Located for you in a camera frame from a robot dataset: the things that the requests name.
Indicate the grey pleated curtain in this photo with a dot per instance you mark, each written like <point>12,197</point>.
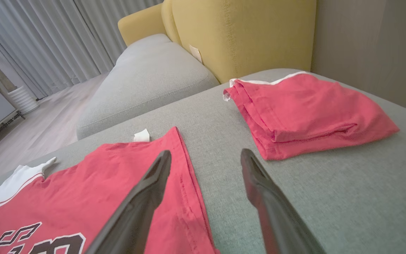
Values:
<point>48,38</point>

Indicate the small grey sofa seat cushion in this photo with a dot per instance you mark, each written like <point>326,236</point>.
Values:
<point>146,77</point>

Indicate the red shorts with white trim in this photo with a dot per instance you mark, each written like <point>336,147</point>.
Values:
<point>312,113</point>

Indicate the white sofa label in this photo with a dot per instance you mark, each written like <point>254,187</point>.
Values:
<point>196,53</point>

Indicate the red jersey with white sleeves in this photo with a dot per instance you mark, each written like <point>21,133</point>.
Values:
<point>100,183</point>

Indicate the white ribbed cylinder appliance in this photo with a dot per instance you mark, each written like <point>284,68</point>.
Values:
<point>23,100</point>

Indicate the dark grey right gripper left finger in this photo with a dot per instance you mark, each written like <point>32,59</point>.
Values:
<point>136,211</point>

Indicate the yellow sofa back cushion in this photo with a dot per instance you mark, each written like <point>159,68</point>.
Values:
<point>143,24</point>
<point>252,31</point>

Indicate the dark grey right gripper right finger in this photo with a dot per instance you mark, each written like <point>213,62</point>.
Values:
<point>277,222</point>

